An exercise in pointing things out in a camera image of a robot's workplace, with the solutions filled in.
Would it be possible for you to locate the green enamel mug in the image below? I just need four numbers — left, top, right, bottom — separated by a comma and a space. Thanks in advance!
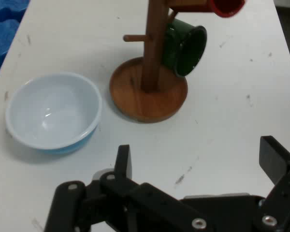
160, 18, 208, 78

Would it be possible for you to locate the blue cloth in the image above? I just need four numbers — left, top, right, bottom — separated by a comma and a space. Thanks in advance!
0, 0, 31, 90

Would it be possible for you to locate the wooden mug tree stand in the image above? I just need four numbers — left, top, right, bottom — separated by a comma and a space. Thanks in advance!
109, 0, 189, 124

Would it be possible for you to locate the red enamel mug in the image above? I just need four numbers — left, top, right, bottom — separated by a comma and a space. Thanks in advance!
168, 0, 246, 19

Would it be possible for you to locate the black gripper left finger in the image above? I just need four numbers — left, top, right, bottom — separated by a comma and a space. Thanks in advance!
44, 145, 213, 232

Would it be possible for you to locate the white bowl with blue outside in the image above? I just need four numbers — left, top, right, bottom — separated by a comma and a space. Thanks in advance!
5, 72, 103, 155

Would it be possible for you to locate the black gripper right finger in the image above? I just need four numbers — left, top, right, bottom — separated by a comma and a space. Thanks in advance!
252, 135, 290, 232

